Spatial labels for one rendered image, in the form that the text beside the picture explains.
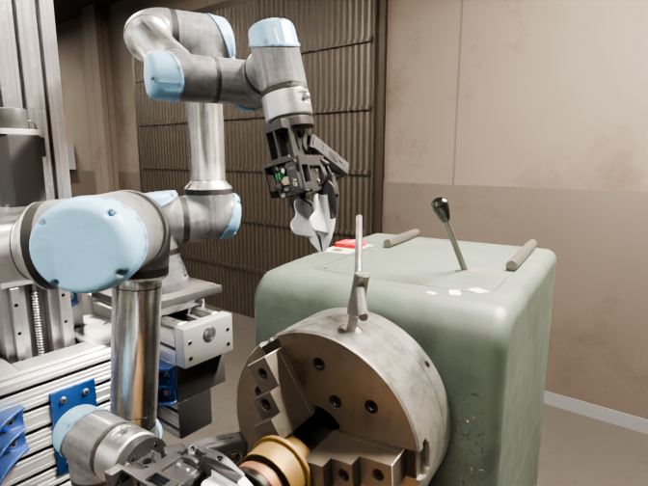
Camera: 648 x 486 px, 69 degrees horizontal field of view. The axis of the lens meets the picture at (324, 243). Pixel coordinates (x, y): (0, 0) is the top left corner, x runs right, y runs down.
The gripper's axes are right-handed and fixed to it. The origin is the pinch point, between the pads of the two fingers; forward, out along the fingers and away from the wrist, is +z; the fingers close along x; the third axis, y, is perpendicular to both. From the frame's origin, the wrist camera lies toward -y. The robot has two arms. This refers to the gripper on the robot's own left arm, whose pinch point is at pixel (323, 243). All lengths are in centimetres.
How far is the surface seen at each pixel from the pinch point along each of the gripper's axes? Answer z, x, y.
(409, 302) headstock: 12.3, 10.5, -5.2
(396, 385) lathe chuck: 19.1, 14.2, 11.7
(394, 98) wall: -75, -81, -243
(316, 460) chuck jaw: 25.6, 5.5, 20.0
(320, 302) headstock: 10.5, -5.5, -3.3
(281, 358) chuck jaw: 14.4, -2.0, 14.0
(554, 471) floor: 136, -7, -165
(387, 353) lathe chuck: 16.0, 12.0, 8.5
